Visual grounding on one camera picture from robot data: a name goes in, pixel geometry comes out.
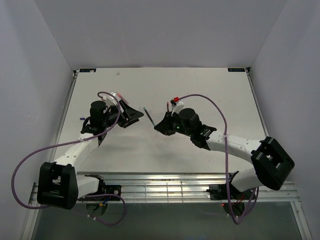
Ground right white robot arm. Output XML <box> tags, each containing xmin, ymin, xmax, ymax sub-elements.
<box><xmin>154</xmin><ymin>108</ymin><xmax>295</xmax><ymax>199</ymax></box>

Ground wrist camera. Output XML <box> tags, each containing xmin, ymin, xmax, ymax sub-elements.
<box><xmin>106</xmin><ymin>91</ymin><xmax>119</xmax><ymax>107</ymax></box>
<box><xmin>170</xmin><ymin>97</ymin><xmax>185</xmax><ymax>115</ymax></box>

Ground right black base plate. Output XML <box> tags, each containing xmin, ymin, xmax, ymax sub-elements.
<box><xmin>206</xmin><ymin>183</ymin><xmax>253</xmax><ymax>200</ymax></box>

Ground aluminium frame rails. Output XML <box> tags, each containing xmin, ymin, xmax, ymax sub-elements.
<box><xmin>28</xmin><ymin>172</ymin><xmax>301</xmax><ymax>205</ymax></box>

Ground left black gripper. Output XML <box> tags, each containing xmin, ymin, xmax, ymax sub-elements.
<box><xmin>102</xmin><ymin>99</ymin><xmax>144</xmax><ymax>129</ymax></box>

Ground green pen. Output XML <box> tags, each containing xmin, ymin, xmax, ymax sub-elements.
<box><xmin>143</xmin><ymin>107</ymin><xmax>156</xmax><ymax>127</ymax></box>

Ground pink pen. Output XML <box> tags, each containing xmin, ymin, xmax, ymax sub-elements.
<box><xmin>117</xmin><ymin>92</ymin><xmax>129</xmax><ymax>105</ymax></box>

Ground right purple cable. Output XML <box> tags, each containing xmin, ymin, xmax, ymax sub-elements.
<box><xmin>178</xmin><ymin>93</ymin><xmax>260</xmax><ymax>225</ymax></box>

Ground left blue label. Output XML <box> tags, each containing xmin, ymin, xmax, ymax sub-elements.
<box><xmin>79</xmin><ymin>68</ymin><xmax>97</xmax><ymax>73</ymax></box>

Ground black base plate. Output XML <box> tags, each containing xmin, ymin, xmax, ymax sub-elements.
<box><xmin>82</xmin><ymin>185</ymin><xmax>122</xmax><ymax>202</ymax></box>
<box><xmin>206</xmin><ymin>183</ymin><xmax>253</xmax><ymax>200</ymax></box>

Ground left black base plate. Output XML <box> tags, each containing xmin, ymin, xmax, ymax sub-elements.
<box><xmin>82</xmin><ymin>185</ymin><xmax>122</xmax><ymax>202</ymax></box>

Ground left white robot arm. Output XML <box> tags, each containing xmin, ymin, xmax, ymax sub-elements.
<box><xmin>37</xmin><ymin>100</ymin><xmax>144</xmax><ymax>210</ymax></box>

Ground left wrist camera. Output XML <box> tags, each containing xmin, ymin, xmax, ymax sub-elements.
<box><xmin>106</xmin><ymin>91</ymin><xmax>119</xmax><ymax>107</ymax></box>

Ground right blue label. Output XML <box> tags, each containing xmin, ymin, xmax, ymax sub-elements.
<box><xmin>227</xmin><ymin>67</ymin><xmax>246</xmax><ymax>73</ymax></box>

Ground purple cable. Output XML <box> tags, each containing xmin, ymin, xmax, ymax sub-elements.
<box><xmin>178</xmin><ymin>93</ymin><xmax>260</xmax><ymax>225</ymax></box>
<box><xmin>11</xmin><ymin>91</ymin><xmax>127</xmax><ymax>226</ymax></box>

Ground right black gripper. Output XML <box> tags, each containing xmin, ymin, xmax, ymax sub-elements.
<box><xmin>155</xmin><ymin>110</ymin><xmax>193</xmax><ymax>137</ymax></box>

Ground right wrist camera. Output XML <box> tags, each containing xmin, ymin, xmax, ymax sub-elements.
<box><xmin>170</xmin><ymin>97</ymin><xmax>185</xmax><ymax>115</ymax></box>

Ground blue label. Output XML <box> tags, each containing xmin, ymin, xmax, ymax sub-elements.
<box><xmin>227</xmin><ymin>67</ymin><xmax>246</xmax><ymax>73</ymax></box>
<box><xmin>79</xmin><ymin>68</ymin><xmax>97</xmax><ymax>73</ymax></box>

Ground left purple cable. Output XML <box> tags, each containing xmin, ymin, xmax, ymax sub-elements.
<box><xmin>11</xmin><ymin>91</ymin><xmax>127</xmax><ymax>226</ymax></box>

